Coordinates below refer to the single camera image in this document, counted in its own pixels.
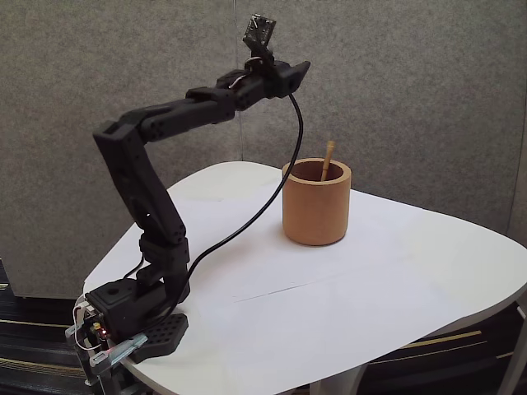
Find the brown wooden pen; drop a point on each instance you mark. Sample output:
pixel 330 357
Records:
pixel 328 160

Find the brown cylindrical pen holder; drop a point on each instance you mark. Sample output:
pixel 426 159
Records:
pixel 316 214

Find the motor controller board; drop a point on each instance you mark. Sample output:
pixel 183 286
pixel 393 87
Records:
pixel 98 328

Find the grey metal table clamp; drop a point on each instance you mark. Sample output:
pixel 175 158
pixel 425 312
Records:
pixel 119 350

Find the white table leg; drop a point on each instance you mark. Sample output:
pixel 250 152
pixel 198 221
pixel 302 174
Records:
pixel 512 370

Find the small camera circuit board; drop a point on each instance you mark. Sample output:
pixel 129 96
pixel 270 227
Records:
pixel 258 29

